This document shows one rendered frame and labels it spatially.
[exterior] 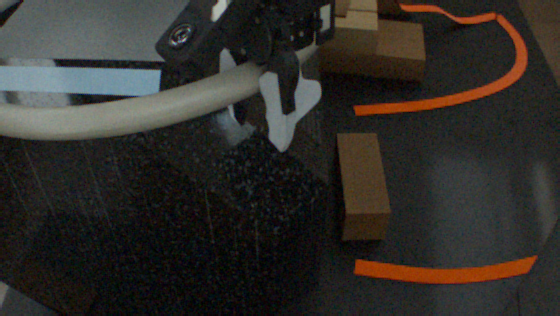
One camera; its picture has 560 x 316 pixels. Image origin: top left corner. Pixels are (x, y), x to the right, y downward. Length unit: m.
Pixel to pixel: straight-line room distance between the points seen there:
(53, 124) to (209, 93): 0.14
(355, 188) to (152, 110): 1.12
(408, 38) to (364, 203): 0.83
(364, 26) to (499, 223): 0.81
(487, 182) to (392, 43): 0.64
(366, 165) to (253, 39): 1.16
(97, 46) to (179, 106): 0.42
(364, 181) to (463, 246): 0.34
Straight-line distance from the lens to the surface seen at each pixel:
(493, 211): 1.77
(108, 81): 0.86
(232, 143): 0.88
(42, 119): 0.51
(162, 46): 0.46
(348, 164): 1.62
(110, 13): 0.97
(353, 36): 2.02
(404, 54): 2.08
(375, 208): 1.53
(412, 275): 1.56
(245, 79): 0.51
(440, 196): 1.75
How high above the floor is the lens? 1.31
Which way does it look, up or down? 46 degrees down
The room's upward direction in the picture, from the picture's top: straight up
